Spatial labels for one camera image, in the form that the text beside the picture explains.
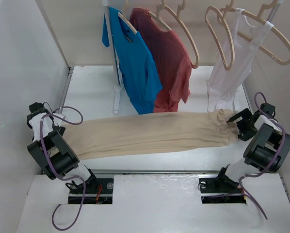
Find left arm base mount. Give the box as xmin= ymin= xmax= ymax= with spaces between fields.
xmin=65 ymin=178 xmax=113 ymax=204

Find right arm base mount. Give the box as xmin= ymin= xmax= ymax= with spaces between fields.
xmin=198 ymin=177 xmax=246 ymax=204

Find white clothes rack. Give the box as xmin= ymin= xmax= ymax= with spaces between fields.
xmin=102 ymin=0 xmax=290 ymax=114

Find red t-shirt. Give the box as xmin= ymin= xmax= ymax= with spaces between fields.
xmin=129 ymin=7 xmax=192 ymax=113

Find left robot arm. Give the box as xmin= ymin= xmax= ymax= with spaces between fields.
xmin=27 ymin=102 xmax=101 ymax=194

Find beige trousers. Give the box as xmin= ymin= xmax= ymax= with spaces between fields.
xmin=63 ymin=110 xmax=239 ymax=160

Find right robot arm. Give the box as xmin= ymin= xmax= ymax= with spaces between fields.
xmin=214 ymin=102 xmax=290 ymax=193

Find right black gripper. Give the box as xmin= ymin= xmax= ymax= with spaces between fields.
xmin=227 ymin=108 xmax=258 ymax=141

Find white tank top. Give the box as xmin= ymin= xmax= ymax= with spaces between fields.
xmin=208 ymin=8 xmax=274 ymax=112

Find wooden hanger under tank top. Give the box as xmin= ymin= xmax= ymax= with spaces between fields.
xmin=219 ymin=0 xmax=290 ymax=66

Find empty wooden hanger left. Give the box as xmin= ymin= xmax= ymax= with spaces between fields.
xmin=156 ymin=0 xmax=200 ymax=69

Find blue t-shirt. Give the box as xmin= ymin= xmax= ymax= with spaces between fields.
xmin=110 ymin=7 xmax=162 ymax=115

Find wooden hanger under blue shirt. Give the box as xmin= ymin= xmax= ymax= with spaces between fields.
xmin=118 ymin=0 xmax=138 ymax=35

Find wooden hanger under red shirt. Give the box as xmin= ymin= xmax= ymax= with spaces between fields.
xmin=148 ymin=11 xmax=172 ymax=32

